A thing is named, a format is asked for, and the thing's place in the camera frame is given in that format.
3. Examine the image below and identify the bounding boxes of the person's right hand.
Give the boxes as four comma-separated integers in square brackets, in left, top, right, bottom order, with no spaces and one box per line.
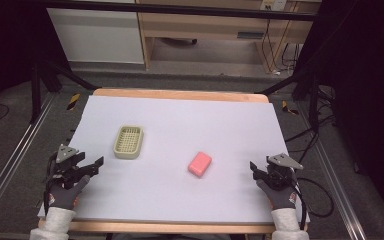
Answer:
[255,178,298,211]

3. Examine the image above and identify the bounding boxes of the right hand-held gripper cable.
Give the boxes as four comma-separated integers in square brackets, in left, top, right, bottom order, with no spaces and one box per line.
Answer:
[291,168,335,232]

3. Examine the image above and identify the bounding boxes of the white table cover sheet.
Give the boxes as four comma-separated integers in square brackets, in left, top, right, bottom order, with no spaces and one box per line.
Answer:
[37,95,311,225]

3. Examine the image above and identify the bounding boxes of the wooden table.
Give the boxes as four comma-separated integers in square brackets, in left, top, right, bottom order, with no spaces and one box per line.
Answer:
[37,87,310,235]

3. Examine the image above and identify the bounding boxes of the black metal stand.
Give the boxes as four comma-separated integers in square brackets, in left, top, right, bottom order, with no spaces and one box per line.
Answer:
[254,63,324,131]
[29,58,99,125]

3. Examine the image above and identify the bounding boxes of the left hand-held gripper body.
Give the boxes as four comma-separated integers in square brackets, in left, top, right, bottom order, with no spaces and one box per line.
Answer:
[47,143,86,188]

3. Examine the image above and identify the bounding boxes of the yellow black floor tape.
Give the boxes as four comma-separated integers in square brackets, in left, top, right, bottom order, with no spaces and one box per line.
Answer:
[281,100,300,117]
[66,92,81,112]

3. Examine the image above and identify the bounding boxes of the hand-held gripper cable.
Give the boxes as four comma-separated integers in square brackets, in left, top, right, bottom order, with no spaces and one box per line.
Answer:
[291,168,335,232]
[42,156,55,216]

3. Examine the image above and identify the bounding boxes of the white wall power outlet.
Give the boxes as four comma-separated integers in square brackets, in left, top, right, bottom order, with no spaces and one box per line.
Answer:
[260,0,287,12]

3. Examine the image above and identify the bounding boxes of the cables under wooden desk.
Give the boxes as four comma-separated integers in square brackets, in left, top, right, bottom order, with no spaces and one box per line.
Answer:
[261,18,303,76]

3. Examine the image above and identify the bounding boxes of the left hand-held gripper cable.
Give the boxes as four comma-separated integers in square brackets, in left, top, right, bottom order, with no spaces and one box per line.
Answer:
[42,156,55,216]

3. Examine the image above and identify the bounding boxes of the black metal frame bar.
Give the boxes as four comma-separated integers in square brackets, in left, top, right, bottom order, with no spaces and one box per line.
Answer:
[41,0,318,22]

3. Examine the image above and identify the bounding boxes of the black curtain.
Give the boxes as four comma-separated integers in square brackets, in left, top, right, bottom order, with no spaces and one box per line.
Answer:
[0,0,71,128]
[294,0,384,231]

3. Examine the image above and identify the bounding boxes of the light wooden desk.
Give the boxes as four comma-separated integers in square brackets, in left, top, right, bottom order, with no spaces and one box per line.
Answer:
[135,0,323,73]

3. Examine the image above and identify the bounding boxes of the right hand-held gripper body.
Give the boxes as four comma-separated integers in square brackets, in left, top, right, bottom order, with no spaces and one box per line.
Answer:
[264,152,304,192]

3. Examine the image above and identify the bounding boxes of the pink soap bar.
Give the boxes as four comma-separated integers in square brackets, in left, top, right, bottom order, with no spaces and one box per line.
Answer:
[187,151,213,179]

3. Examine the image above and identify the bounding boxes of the beige plastic soap dish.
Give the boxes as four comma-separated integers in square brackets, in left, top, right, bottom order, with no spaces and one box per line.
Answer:
[113,124,145,160]

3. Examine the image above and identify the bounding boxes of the bundle of black floor cables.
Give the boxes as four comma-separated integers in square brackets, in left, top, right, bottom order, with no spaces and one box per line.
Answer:
[283,84,339,164]

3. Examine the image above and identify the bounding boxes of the aluminium floor rail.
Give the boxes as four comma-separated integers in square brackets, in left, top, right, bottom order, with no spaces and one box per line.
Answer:
[0,92,58,231]
[296,99,369,240]

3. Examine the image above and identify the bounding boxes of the white cabinet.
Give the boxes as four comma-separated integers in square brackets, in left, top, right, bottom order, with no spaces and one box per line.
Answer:
[46,7,145,65]

